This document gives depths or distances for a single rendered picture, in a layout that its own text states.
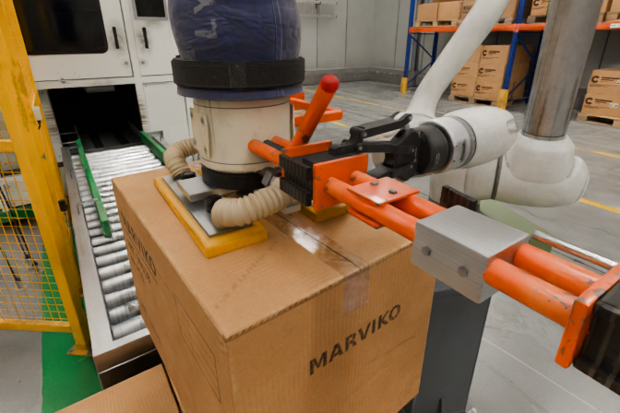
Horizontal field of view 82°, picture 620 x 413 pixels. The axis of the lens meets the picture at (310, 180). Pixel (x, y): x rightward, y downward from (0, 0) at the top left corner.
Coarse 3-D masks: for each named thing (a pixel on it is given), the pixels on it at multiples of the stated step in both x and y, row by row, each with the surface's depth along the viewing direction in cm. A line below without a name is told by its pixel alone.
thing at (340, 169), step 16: (320, 144) 50; (288, 160) 45; (336, 160) 43; (352, 160) 44; (288, 176) 48; (304, 176) 42; (320, 176) 42; (336, 176) 44; (288, 192) 47; (304, 192) 44; (320, 192) 43; (320, 208) 44
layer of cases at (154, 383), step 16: (160, 368) 96; (128, 384) 91; (144, 384) 91; (160, 384) 91; (96, 400) 87; (112, 400) 87; (128, 400) 87; (144, 400) 87; (160, 400) 87; (176, 400) 90
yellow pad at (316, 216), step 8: (312, 200) 64; (304, 208) 63; (312, 208) 62; (328, 208) 62; (336, 208) 63; (344, 208) 64; (312, 216) 62; (320, 216) 61; (328, 216) 62; (336, 216) 63
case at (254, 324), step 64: (128, 192) 74; (128, 256) 88; (192, 256) 52; (256, 256) 52; (320, 256) 52; (384, 256) 52; (192, 320) 48; (256, 320) 40; (320, 320) 47; (384, 320) 57; (192, 384) 59; (256, 384) 43; (320, 384) 51; (384, 384) 64
